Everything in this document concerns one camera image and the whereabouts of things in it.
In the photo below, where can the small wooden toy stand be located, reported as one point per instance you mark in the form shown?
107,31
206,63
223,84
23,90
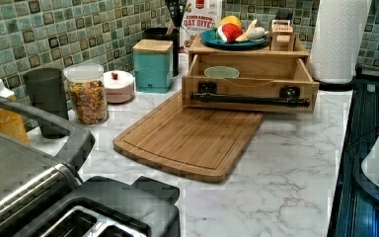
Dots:
282,35

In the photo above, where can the clear jar of colourful cereal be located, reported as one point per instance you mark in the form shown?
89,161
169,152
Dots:
87,92

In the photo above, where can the red white plush toy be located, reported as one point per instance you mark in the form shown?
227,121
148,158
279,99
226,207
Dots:
228,32

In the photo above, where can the green bowl in drawer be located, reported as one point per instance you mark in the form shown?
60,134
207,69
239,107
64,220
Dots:
221,72

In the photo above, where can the black spatula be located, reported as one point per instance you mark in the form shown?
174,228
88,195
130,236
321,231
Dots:
176,9

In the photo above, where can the teal canister with wooden lid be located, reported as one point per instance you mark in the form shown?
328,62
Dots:
153,65

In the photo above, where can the yellow plush toy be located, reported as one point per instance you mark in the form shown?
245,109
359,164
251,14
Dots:
230,20

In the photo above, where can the bamboo cutting board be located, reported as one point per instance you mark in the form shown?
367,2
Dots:
194,143

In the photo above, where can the dark grey cup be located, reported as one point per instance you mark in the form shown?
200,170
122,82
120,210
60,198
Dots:
46,91

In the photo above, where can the black paper towel holder base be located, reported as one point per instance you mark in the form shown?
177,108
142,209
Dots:
337,87

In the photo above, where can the wooden drawer cabinet frame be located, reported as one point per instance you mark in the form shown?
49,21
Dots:
262,58

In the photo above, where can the pink white round container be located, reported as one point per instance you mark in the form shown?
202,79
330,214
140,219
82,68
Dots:
119,86

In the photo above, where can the cinnamon oat bites cereal box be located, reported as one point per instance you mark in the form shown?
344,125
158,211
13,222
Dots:
199,16

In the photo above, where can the white paper towel roll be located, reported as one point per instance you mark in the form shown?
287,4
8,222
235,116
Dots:
337,39

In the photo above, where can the cream plush toy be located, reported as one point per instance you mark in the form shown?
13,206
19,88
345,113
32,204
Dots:
252,32

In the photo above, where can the blue plate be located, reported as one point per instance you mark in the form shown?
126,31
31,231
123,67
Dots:
210,39

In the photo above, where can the yellow bottle with white cap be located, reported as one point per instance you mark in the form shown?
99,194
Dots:
11,124

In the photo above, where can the wooden drawer with black handle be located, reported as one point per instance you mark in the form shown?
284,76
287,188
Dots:
281,89

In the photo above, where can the black toaster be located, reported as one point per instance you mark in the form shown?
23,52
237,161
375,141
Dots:
102,207

